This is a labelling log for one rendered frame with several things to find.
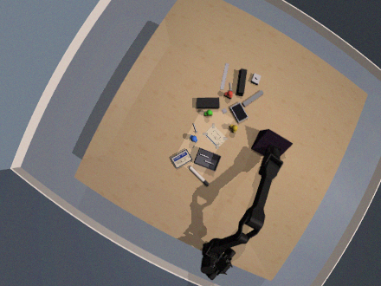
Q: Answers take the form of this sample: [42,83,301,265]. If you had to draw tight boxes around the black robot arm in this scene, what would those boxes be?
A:
[201,145,283,274]

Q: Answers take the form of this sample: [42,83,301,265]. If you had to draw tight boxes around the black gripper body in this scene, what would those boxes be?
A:
[206,248,236,280]

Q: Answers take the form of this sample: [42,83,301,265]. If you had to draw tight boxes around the black rectangular bar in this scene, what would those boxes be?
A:
[236,68,248,96]

